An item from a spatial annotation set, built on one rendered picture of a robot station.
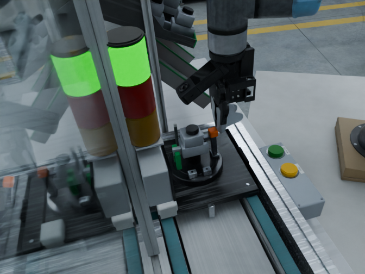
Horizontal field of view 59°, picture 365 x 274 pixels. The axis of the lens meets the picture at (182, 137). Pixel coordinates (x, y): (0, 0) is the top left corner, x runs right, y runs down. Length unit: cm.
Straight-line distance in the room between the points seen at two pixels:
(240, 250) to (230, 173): 18
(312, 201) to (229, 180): 19
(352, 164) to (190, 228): 47
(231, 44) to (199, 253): 44
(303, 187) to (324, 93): 58
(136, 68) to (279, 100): 91
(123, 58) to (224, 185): 48
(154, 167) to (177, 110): 76
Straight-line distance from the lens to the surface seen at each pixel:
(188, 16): 88
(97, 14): 37
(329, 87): 136
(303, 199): 79
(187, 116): 117
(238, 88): 68
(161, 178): 46
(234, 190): 77
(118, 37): 39
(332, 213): 91
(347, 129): 109
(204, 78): 65
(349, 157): 100
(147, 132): 44
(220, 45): 62
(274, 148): 88
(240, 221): 79
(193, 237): 76
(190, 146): 75
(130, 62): 39
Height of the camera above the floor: 156
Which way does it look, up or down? 41 degrees down
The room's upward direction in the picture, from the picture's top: 6 degrees counter-clockwise
